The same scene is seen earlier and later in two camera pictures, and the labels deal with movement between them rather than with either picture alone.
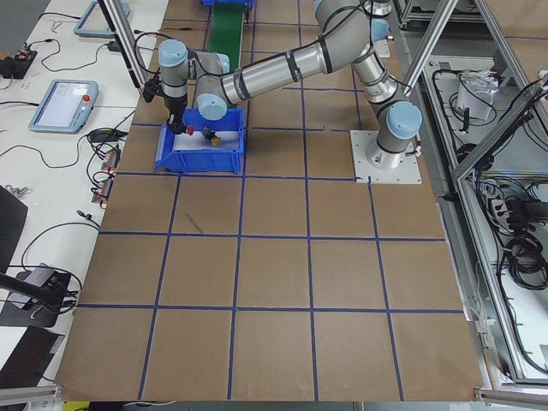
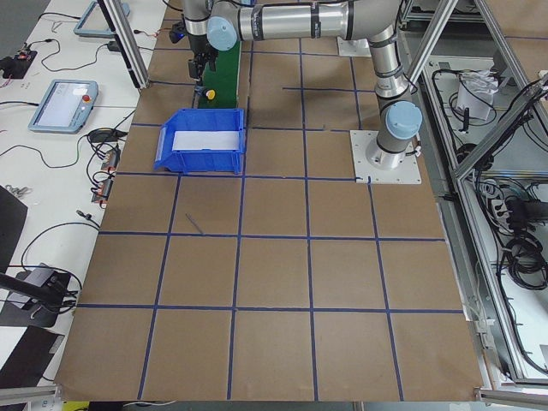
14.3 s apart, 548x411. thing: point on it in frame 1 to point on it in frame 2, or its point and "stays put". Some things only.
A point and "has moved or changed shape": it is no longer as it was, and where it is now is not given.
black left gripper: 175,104 to 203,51
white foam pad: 229,139 stays put
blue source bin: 203,161 stays put
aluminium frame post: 127,39 stays put
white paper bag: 476,92 stays put
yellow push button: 210,135 has moved or changed shape
